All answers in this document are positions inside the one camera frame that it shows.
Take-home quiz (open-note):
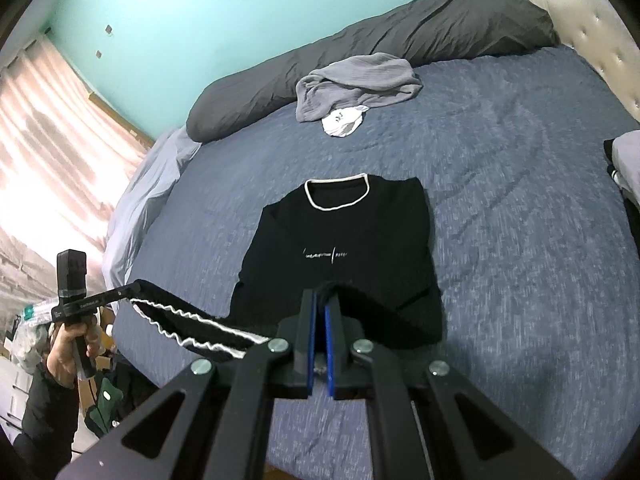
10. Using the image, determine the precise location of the pile of folded clothes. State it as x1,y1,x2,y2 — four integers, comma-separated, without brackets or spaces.
602,130,640,211

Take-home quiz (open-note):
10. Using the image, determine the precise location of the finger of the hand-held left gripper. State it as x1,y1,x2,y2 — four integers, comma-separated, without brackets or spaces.
99,280,144,308

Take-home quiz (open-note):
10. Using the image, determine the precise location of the grey sweatshirt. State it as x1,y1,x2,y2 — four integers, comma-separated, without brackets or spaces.
295,52,423,123

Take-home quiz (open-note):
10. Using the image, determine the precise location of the person's left hand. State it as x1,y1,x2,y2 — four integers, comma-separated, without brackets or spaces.
45,309,108,388

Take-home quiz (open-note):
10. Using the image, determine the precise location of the light grey blanket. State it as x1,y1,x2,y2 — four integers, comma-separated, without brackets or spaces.
102,127,203,291

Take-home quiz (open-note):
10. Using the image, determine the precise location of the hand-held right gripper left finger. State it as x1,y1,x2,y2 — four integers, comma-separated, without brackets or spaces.
57,287,318,480

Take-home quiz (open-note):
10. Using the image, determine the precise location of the clear plastic bag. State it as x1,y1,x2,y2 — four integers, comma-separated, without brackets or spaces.
10,297,58,366

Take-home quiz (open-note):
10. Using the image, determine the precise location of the pink curtain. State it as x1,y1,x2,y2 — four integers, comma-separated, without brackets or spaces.
0,37,156,321

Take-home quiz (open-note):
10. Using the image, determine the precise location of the cream tufted headboard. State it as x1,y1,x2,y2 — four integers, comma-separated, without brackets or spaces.
515,0,640,126

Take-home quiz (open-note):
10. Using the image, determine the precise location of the wooden board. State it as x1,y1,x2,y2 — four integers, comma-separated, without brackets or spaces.
89,95,156,143

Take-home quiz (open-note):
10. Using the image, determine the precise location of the person's left forearm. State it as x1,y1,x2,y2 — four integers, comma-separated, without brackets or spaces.
12,360,81,461

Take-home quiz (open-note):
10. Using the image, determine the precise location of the white garment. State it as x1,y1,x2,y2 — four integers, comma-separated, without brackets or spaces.
321,104,371,138

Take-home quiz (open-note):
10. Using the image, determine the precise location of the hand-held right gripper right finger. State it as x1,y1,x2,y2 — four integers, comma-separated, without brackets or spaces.
324,295,576,480

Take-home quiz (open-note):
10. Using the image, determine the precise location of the black sweater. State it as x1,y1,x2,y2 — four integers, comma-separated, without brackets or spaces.
131,174,445,361

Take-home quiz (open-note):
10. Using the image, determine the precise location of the dark grey long pillow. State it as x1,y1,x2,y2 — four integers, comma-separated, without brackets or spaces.
186,0,561,142

